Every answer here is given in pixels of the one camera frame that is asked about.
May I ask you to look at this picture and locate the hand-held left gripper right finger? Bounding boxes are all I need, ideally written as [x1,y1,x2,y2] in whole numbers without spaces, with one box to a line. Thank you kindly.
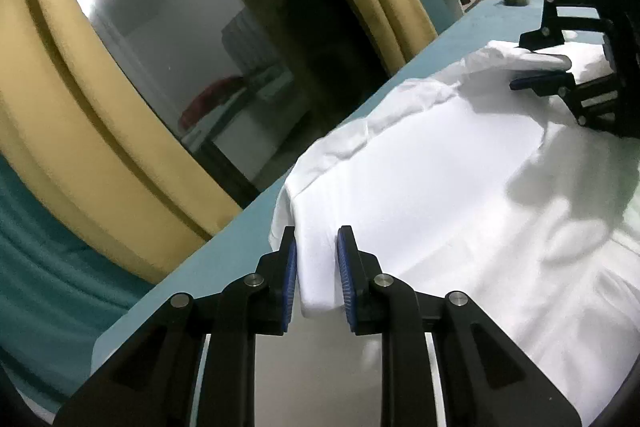
[336,225,583,427]

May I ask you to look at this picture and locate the glass window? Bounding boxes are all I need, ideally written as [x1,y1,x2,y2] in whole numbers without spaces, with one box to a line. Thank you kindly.
[44,0,401,208]

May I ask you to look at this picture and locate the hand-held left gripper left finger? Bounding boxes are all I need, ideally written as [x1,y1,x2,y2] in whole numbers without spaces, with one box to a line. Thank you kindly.
[52,226,299,427]

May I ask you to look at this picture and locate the teal bed sheet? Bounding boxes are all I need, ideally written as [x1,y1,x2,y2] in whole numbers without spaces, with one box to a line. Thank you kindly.
[91,0,601,375]

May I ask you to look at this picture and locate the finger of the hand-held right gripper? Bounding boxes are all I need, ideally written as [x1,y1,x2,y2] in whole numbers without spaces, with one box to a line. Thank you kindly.
[509,69,630,138]
[519,0,626,55]

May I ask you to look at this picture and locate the white garment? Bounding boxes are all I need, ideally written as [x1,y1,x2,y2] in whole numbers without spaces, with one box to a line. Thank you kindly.
[268,39,640,427]

